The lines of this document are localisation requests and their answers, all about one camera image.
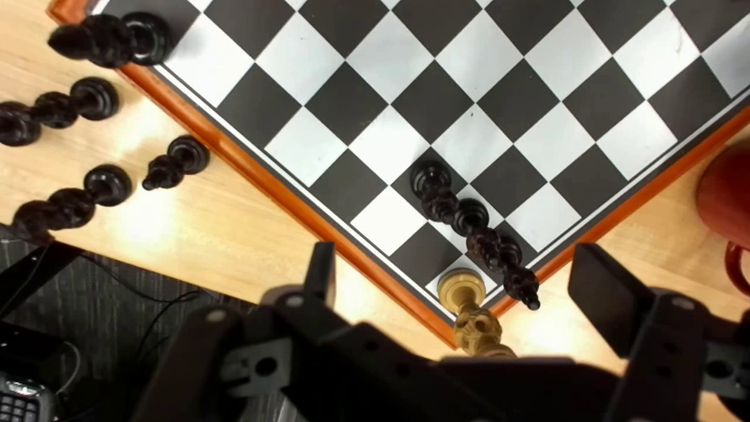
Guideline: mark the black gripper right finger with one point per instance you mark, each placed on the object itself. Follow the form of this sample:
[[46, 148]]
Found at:
[[610, 305]]

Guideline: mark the black chess knight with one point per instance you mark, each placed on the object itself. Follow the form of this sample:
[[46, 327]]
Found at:
[[71, 203]]

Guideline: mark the black chess bishop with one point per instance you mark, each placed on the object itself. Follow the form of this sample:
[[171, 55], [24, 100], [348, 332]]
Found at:
[[109, 38]]

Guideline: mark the tall light wooden chess piece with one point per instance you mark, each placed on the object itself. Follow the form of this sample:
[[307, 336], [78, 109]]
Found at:
[[471, 317]]

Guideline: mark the black computer keyboard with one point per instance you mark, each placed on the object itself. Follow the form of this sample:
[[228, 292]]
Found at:
[[24, 402]]

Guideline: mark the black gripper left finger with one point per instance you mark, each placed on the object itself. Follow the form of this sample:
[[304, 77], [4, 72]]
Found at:
[[325, 273]]

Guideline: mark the checkered chessboard red-brown frame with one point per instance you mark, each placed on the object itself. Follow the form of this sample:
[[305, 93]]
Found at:
[[437, 85]]

